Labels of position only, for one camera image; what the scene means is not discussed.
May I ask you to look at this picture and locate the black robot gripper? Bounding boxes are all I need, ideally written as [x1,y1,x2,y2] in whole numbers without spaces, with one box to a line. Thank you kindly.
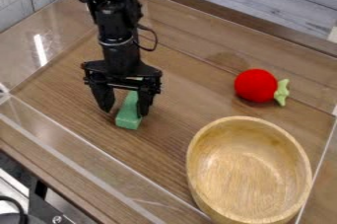
[81,37,162,116]

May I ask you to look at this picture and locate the green rectangular block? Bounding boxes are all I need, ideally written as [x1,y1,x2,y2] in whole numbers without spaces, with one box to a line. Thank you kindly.
[114,84,142,130]

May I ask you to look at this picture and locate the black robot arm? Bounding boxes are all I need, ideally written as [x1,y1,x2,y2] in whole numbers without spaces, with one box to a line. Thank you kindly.
[78,0,162,116]

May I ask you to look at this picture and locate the light wooden bowl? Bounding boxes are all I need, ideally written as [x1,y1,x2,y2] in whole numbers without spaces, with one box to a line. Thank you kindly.
[185,115,312,224]

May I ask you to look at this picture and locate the clear acrylic tray walls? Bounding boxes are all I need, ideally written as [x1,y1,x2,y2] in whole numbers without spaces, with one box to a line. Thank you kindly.
[0,0,337,224]

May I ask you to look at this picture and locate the red plush tomato toy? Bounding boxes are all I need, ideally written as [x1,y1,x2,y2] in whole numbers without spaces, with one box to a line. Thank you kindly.
[234,69,289,107]

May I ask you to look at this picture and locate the black table leg bracket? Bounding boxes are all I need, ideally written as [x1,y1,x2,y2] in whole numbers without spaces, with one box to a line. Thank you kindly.
[28,180,74,224]

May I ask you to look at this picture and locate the black cable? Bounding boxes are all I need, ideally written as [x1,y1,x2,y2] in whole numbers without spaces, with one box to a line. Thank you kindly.
[0,195,29,224]

